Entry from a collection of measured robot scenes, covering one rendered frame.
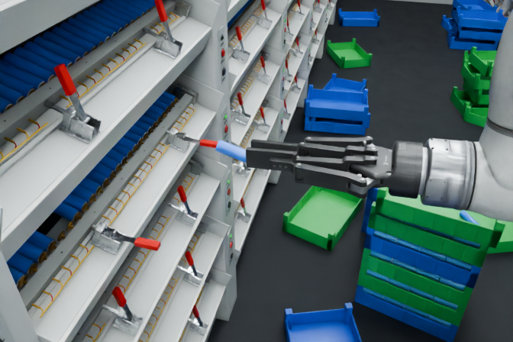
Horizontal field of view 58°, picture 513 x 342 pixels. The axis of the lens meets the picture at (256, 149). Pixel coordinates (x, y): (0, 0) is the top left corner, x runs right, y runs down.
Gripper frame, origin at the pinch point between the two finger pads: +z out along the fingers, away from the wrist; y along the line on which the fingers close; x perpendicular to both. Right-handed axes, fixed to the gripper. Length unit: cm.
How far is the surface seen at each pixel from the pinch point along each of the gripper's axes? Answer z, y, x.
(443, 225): -32, -45, 41
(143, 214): 20.2, 4.0, 10.9
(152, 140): 24.7, -9.8, 5.1
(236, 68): 22, -52, 6
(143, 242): 15.8, 12.1, 9.2
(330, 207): 1, -97, 77
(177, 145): 21.9, -13.7, 8.0
